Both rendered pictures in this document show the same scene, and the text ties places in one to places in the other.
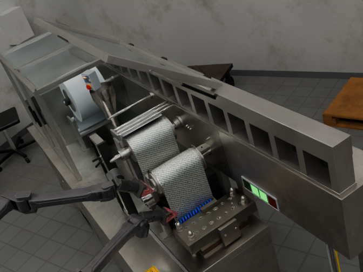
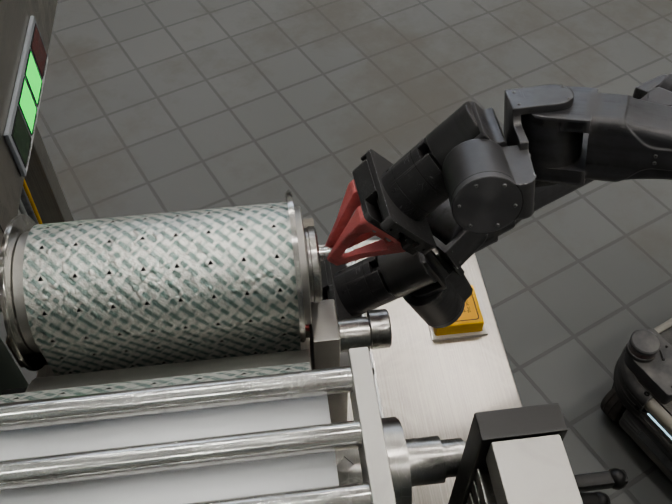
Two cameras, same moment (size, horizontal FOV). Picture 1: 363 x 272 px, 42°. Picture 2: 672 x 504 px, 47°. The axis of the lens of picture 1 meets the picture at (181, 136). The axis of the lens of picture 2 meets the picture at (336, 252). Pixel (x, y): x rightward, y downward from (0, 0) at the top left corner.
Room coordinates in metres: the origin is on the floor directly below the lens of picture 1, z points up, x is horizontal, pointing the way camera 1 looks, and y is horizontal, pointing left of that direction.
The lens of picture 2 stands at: (2.33, 0.35, 1.83)
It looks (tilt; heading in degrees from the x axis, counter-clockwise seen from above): 50 degrees down; 194
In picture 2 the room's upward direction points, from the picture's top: straight up
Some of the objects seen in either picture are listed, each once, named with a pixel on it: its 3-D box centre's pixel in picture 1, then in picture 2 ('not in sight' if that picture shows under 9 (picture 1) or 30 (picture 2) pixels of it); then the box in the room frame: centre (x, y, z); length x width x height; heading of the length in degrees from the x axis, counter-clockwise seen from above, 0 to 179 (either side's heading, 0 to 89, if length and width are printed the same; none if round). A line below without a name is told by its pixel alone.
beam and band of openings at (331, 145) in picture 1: (142, 66); not in sight; (2.63, 0.08, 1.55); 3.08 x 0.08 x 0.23; 21
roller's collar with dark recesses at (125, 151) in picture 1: (125, 153); (359, 468); (2.11, 0.31, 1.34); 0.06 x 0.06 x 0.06; 21
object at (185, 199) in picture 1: (190, 197); not in sight; (1.87, 0.06, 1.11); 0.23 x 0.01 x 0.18; 111
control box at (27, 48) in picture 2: (259, 192); (28, 92); (1.64, -0.25, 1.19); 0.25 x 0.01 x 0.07; 21
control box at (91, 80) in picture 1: (90, 80); not in sight; (2.41, 0.37, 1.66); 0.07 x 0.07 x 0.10; 39
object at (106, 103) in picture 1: (120, 135); not in sight; (2.59, 0.36, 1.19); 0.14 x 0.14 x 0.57
